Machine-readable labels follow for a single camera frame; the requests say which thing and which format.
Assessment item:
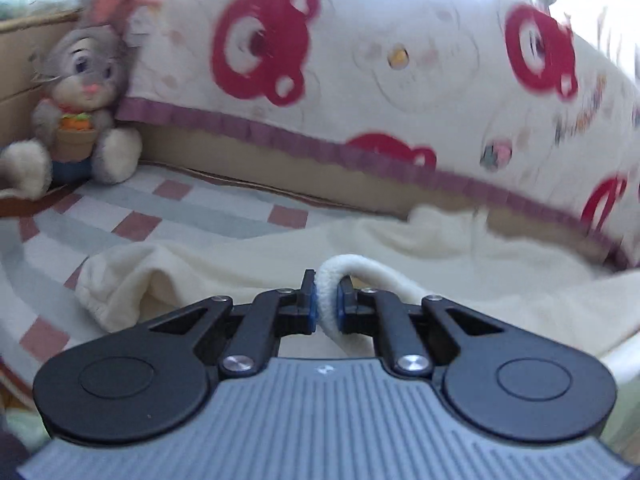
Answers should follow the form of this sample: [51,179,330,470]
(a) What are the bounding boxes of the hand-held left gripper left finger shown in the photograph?
[146,269,320,379]

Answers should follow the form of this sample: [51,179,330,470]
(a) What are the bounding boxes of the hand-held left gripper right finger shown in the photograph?
[336,279,506,380]

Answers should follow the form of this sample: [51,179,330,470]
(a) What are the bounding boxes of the cream fleece garment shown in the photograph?
[75,204,640,362]

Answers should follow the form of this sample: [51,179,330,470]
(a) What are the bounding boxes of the tan board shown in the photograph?
[139,121,623,267]

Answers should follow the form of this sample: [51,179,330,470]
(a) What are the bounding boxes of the checkered bed sheet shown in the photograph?
[0,162,418,401]

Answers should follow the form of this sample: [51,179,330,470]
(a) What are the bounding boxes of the bear print blanket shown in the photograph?
[115,0,640,275]

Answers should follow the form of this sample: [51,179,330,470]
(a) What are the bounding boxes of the grey rabbit plush toy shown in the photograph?
[0,0,167,200]

